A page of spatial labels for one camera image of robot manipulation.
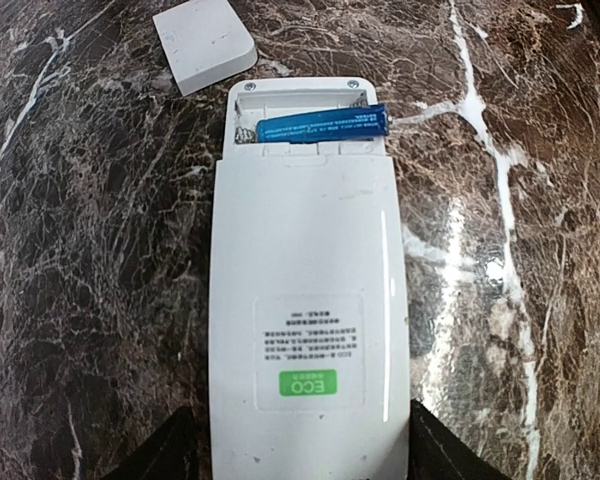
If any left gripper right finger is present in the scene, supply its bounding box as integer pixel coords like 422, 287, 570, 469
409, 400, 509, 480

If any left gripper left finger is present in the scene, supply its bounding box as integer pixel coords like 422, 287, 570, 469
102, 406, 199, 480

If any white remote control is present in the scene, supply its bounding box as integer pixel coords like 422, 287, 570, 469
208, 77, 410, 479

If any blue battery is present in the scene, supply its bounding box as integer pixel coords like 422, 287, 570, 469
255, 105, 390, 144

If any white battery cover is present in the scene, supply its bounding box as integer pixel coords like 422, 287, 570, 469
153, 0, 258, 96

